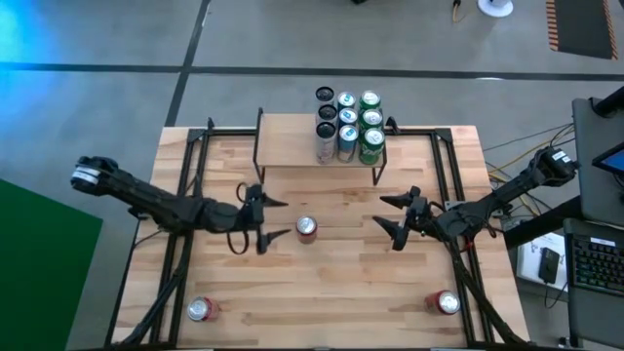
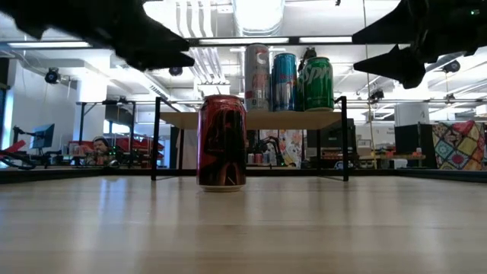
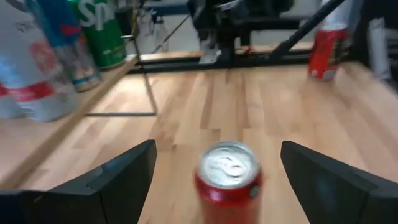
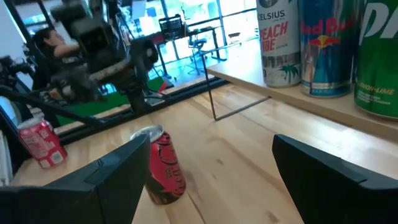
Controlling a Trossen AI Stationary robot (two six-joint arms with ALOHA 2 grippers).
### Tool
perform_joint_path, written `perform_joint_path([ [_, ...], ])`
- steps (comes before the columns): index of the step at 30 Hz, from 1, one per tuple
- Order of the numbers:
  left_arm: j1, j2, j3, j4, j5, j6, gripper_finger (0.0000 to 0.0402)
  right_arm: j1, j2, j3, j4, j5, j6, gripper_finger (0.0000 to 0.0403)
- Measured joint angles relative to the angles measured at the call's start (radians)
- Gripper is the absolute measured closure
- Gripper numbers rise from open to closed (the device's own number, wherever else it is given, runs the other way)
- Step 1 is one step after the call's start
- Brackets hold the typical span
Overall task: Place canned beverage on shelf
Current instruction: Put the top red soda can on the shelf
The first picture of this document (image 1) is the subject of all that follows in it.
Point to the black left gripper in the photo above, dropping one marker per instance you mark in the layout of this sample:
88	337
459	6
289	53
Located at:
261	214

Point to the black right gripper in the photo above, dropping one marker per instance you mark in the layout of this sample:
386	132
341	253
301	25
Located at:
420	217

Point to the red can with dark figure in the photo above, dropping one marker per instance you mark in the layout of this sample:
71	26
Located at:
306	226

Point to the green Sprite can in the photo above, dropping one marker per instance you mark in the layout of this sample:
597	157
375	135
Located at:
371	148
369	99
372	118

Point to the blue silver Red Bull can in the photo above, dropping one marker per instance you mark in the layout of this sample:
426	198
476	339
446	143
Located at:
347	146
348	116
346	100

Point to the white Celsius Peach Vibe can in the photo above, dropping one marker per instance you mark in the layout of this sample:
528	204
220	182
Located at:
324	93
326	113
325	146

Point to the red Coca-Cola can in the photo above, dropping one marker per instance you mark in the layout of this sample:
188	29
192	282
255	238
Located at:
200	308
446	302

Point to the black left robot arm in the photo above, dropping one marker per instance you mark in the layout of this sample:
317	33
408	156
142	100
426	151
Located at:
146	200

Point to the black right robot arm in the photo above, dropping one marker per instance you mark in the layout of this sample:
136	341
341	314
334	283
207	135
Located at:
487	207

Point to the white paper sheet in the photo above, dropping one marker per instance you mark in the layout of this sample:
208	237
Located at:
529	258

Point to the black diagonal pole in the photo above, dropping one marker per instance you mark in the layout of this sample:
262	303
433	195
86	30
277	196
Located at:
541	222

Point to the black phone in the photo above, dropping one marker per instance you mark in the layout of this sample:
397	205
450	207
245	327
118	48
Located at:
549	265

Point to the black keyboard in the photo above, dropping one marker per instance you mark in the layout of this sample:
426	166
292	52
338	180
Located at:
597	265

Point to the tablet with blue screen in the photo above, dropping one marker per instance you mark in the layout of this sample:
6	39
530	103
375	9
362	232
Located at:
612	161

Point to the white round base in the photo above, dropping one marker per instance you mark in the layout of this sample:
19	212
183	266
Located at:
495	7

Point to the green floor mat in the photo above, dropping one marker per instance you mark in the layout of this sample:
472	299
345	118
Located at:
44	273

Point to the black mat with orange stripes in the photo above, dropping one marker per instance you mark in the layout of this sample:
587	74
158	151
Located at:
580	24

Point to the wooden shelf with black frame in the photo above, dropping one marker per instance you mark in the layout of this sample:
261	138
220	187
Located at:
287	141

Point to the black aluminium table frame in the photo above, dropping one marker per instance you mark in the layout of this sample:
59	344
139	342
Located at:
195	134

